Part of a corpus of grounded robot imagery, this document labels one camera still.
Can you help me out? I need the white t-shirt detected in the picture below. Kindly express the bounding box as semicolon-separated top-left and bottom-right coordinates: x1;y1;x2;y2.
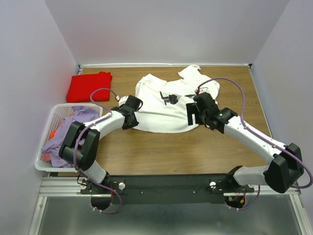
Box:
134;65;210;133

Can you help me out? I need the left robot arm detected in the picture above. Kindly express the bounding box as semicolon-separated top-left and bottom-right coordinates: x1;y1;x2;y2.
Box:
59;95;143;193

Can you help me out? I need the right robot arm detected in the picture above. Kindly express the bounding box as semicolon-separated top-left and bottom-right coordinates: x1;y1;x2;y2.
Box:
186;93;304;193

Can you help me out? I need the lavender t-shirt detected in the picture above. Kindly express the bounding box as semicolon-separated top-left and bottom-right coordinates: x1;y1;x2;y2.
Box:
56;106;100;168

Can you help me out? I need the folded red t-shirt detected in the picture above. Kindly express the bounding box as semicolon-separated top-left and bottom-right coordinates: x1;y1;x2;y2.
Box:
66;71;112;103

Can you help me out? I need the white plastic laundry basket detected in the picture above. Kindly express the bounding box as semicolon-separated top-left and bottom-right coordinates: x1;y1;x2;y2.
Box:
34;103;103;172

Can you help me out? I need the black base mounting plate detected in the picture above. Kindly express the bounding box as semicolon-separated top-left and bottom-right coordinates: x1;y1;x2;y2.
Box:
80;174;254;205

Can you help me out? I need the orange pink garment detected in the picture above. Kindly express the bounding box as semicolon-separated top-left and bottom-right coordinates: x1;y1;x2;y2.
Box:
41;130;65;167

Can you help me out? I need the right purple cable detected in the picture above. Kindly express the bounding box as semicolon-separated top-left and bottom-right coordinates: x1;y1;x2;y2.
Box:
194;77;313;212

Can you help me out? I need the aluminium rail frame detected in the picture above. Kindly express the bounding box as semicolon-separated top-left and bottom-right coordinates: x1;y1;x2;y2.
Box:
29;173;311;235

